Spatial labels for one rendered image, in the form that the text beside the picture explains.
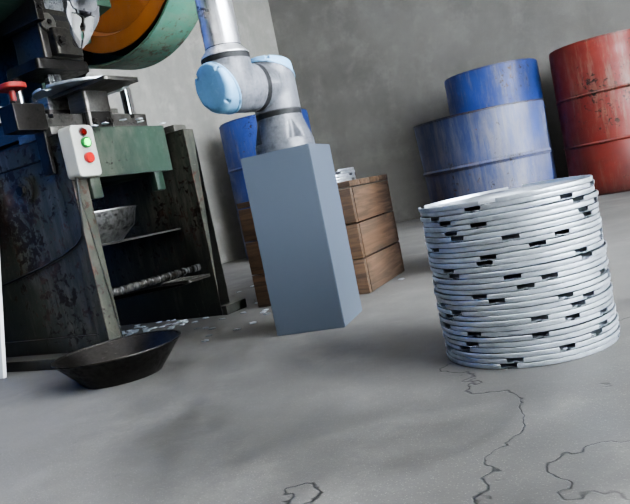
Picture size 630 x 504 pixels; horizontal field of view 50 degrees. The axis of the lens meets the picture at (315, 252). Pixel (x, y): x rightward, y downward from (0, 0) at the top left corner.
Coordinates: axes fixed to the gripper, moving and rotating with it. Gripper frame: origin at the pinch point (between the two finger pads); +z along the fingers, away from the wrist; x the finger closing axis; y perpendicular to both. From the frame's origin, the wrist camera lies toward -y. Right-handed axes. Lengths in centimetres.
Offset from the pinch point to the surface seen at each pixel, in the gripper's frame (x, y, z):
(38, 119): 13.8, -12.8, 22.4
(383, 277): -87, -38, 63
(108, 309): -2, -25, 71
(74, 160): 6.6, -21.7, 32.1
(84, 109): -3.1, 7.1, 18.1
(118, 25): -25, 49, -14
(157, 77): -102, 216, -12
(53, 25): 3.4, 19.9, -6.3
